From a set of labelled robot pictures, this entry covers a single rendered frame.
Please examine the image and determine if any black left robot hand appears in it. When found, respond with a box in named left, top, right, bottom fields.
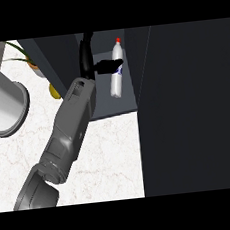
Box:
left=75, top=28, right=126, bottom=83

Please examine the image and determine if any white water bottle red cap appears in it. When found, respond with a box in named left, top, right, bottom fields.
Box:
left=104, top=36, right=129, bottom=99

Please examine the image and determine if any dark grey cabinet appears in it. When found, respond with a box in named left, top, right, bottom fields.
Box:
left=16, top=25, right=161, bottom=129

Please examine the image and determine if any yellow fruit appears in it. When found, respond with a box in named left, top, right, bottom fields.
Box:
left=47, top=81, right=64, bottom=101

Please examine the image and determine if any green potted plant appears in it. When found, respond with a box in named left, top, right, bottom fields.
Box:
left=0, top=37, right=48, bottom=83

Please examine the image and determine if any grey cylindrical container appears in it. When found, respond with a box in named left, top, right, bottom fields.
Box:
left=0, top=51, right=35, bottom=139

